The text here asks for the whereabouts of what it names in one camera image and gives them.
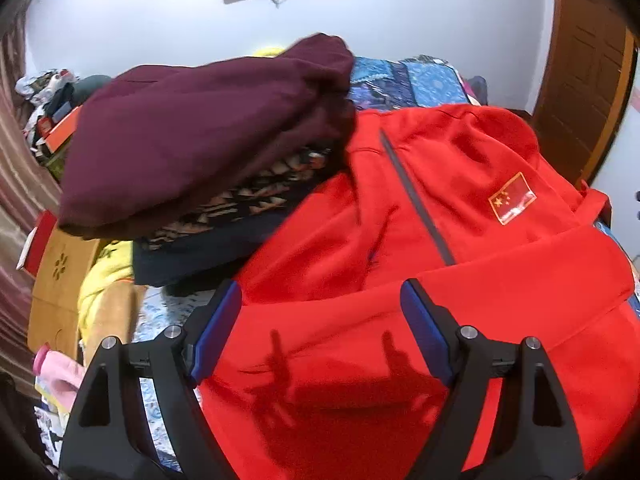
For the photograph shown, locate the yellow blanket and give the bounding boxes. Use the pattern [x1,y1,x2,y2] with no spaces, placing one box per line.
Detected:
[77,240,146,366]

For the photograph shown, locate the maroon folded garment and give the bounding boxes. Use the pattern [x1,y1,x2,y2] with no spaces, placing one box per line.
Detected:
[58,34,356,240]

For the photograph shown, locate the dark navy folded garment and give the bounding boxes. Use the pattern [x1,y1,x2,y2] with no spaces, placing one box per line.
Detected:
[132,207,293,297]

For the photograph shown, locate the orange box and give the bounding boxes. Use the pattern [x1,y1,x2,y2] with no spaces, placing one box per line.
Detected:
[38,106,81,157]

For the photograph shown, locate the dark green cushion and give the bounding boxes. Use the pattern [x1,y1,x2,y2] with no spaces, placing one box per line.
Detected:
[70,75,112,107]

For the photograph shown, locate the striped curtain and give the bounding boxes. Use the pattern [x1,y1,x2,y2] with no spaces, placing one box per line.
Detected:
[1,10,60,398]

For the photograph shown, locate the brown cardboard box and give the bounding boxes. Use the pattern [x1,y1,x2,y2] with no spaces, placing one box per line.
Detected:
[27,228,103,359]

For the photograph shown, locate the brown patterned folded garment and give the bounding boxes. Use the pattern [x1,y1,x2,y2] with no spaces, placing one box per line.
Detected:
[140,146,342,250]

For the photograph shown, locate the blue patchwork bedspread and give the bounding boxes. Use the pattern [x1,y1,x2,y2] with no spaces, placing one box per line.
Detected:
[349,54,488,110]

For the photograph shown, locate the yellow round object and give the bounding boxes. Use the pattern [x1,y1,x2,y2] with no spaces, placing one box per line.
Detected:
[253,47,285,58]

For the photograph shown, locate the brown wooden door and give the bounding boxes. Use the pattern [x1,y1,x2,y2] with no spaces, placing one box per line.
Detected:
[533,0,636,184]

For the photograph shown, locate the red zip jacket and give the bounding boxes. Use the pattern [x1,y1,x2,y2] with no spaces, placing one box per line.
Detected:
[201,105,639,479]

